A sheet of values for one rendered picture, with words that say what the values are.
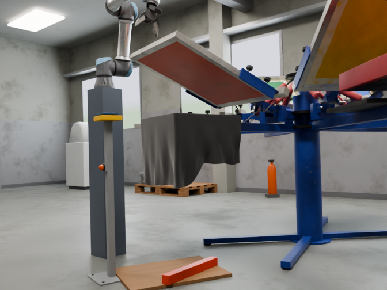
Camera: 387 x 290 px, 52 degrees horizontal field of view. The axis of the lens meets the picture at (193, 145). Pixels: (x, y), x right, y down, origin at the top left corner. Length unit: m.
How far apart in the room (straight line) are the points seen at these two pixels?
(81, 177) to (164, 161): 6.28
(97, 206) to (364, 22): 2.05
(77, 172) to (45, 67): 3.37
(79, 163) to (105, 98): 5.80
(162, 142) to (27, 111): 8.33
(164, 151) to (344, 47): 1.18
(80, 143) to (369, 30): 6.94
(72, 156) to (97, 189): 5.93
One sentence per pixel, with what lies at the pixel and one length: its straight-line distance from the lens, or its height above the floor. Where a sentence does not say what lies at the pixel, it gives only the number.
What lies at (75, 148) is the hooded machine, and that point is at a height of 0.87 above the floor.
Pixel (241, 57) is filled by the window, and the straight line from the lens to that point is 7.12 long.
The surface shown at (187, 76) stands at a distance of 2.66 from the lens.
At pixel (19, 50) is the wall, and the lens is 10.71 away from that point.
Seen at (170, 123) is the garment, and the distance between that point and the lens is 2.27.
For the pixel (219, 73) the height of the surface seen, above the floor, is 1.21.
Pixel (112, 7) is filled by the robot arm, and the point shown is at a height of 1.73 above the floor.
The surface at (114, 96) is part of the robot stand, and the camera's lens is 2.92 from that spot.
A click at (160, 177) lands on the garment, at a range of 2.41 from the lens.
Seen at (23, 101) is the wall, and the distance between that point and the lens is 10.52.
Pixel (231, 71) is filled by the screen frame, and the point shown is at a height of 1.20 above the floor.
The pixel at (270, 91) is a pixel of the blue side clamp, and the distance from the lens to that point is 2.59.
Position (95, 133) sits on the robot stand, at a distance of 2.90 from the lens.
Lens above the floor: 0.73
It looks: 1 degrees up
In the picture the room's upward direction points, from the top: 2 degrees counter-clockwise
